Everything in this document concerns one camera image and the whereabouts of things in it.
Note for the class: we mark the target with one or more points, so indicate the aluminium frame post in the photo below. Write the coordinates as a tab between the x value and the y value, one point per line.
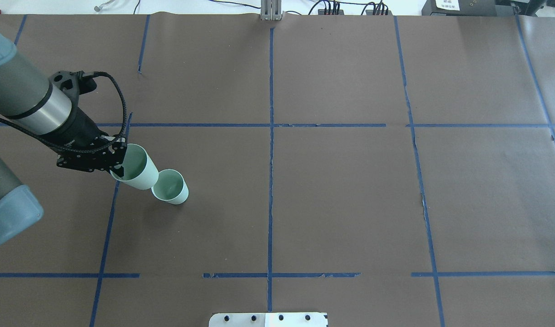
271	10

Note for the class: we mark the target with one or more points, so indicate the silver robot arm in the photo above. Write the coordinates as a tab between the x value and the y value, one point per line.
45	109

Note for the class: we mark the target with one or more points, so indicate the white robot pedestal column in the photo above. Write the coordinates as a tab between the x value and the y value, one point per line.
269	319

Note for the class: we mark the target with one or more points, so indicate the black computer box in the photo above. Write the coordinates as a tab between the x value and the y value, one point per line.
484	8

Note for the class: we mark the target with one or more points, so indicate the brown paper table cover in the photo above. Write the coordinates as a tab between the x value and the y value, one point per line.
297	219

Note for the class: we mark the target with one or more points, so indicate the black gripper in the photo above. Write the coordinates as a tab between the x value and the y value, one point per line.
81	128

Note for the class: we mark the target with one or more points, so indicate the mint green plastic cup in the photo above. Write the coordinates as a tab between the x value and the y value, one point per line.
139	170

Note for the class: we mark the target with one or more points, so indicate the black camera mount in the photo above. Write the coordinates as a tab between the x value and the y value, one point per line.
74	84

